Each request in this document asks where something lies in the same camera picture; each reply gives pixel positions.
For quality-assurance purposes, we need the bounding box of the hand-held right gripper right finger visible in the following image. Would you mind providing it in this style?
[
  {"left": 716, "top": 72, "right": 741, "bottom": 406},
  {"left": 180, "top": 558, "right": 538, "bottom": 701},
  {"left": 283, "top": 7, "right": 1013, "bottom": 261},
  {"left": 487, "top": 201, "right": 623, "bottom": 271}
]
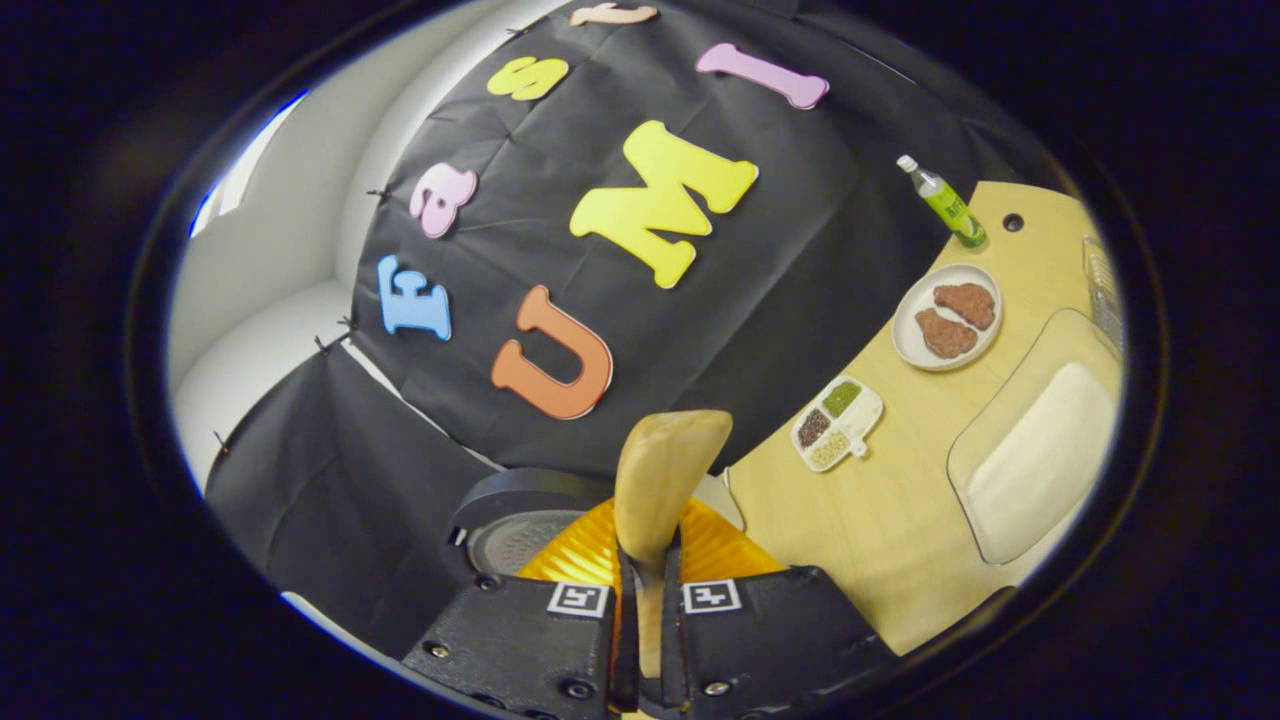
[{"left": 660, "top": 497, "right": 901, "bottom": 720}]

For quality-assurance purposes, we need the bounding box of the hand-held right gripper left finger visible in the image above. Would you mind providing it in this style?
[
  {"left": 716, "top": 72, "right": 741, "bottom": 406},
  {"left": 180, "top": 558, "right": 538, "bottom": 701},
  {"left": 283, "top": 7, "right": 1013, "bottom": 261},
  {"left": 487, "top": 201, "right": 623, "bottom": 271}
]
[{"left": 400, "top": 497, "right": 643, "bottom": 720}]

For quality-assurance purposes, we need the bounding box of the dark grey rice cooker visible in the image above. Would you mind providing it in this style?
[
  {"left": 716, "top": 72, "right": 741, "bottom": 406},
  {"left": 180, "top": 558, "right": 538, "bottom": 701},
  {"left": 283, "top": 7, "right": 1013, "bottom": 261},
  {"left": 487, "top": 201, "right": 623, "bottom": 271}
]
[{"left": 445, "top": 468, "right": 621, "bottom": 586}]

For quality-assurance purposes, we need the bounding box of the wooden spoon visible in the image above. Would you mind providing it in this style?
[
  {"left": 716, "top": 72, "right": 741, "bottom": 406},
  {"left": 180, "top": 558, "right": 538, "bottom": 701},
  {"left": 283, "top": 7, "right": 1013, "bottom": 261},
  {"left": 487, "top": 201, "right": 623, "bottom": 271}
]
[{"left": 613, "top": 408, "right": 734, "bottom": 681}]

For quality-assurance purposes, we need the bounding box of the clear container of white rice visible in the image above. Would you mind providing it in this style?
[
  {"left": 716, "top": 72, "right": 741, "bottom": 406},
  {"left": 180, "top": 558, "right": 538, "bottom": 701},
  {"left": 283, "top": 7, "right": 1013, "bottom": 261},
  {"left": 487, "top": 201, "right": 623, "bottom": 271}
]
[{"left": 946, "top": 308, "right": 1123, "bottom": 567}]

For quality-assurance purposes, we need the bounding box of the clear chopstick holder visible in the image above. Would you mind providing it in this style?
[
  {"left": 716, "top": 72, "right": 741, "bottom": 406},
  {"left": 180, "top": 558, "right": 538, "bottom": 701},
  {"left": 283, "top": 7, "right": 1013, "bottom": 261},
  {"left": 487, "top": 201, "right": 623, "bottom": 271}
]
[{"left": 1082, "top": 235, "right": 1126, "bottom": 351}]

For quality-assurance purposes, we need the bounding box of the white divided seasoning dish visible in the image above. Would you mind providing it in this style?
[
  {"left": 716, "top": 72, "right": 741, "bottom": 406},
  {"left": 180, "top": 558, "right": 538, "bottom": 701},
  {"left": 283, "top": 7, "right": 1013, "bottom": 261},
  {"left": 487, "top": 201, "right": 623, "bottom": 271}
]
[{"left": 790, "top": 375, "right": 885, "bottom": 473}]

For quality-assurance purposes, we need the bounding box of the black backdrop cloth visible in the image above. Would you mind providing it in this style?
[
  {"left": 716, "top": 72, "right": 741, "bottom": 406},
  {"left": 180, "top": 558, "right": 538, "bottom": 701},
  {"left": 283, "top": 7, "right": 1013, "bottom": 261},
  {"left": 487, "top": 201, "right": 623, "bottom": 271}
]
[{"left": 205, "top": 0, "right": 1061, "bottom": 661}]

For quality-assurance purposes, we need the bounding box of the white round plate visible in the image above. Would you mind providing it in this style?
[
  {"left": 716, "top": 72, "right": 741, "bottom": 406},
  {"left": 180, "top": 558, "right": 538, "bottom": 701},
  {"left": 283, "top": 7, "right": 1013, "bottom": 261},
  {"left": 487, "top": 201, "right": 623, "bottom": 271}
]
[{"left": 891, "top": 263, "right": 1004, "bottom": 373}]

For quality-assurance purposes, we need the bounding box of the brown meat piece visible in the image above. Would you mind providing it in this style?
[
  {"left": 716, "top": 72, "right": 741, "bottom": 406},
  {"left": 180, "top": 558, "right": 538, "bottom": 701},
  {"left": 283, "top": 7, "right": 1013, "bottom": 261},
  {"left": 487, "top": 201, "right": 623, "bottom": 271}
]
[
  {"left": 914, "top": 307, "right": 979, "bottom": 360},
  {"left": 933, "top": 282, "right": 998, "bottom": 331}
]

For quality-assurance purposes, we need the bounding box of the green tea bottle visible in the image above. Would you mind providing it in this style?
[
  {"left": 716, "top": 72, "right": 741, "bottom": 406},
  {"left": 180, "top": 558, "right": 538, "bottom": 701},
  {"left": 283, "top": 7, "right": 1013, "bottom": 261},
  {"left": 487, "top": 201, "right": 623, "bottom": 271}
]
[{"left": 896, "top": 154, "right": 988, "bottom": 249}]

